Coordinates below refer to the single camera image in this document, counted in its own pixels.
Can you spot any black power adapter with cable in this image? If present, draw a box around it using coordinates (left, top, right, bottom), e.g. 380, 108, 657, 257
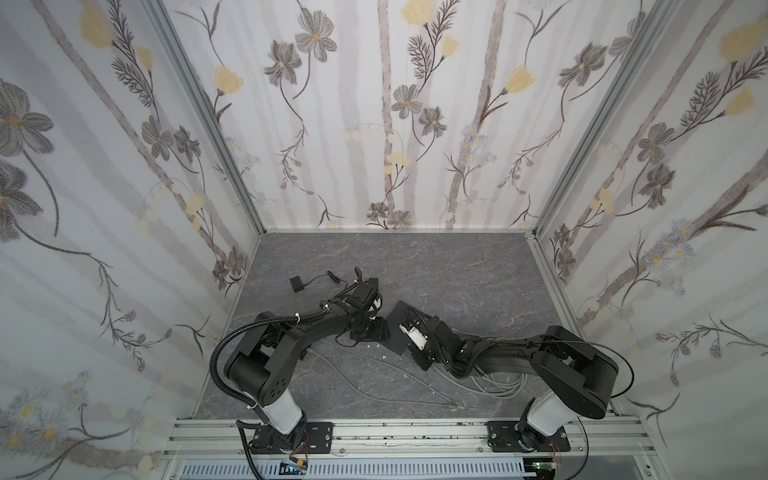
289, 270, 348, 293

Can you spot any aluminium corner frame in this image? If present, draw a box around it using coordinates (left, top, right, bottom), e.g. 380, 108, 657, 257
141, 0, 267, 238
531, 0, 679, 240

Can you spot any white slotted cable duct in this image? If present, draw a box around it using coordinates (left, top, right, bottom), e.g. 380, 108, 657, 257
179, 458, 538, 480

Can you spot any aluminium corner frame right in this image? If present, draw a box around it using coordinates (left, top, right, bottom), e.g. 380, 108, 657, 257
531, 0, 679, 240

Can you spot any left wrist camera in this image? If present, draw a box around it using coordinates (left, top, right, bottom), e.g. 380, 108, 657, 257
347, 277, 380, 309

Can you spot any grey network switch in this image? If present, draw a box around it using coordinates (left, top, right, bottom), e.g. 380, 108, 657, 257
380, 301, 417, 355

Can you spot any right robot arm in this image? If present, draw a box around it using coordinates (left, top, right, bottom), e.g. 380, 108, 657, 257
399, 307, 619, 452

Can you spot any aluminium corner frame left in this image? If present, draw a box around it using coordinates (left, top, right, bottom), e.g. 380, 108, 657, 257
141, 0, 267, 238

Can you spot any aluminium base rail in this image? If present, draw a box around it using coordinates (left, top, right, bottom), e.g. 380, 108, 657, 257
161, 416, 657, 460

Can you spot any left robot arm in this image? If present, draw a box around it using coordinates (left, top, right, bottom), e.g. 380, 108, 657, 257
209, 268, 389, 451

